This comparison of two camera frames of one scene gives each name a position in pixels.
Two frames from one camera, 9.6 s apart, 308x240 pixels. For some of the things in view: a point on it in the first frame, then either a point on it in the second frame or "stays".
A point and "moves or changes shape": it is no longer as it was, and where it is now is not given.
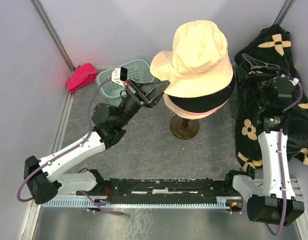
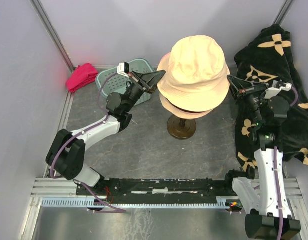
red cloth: (83, 75) stays
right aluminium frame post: (284, 12) stays
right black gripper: (270, 71) to (241, 87)
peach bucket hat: (199, 65) moves or changes shape
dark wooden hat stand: (184, 129) stays
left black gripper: (146, 94) to (146, 81)
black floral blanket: (272, 45) stays
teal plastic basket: (140, 70) stays
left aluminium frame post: (37, 5) stays
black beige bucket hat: (205, 102) to (186, 111)
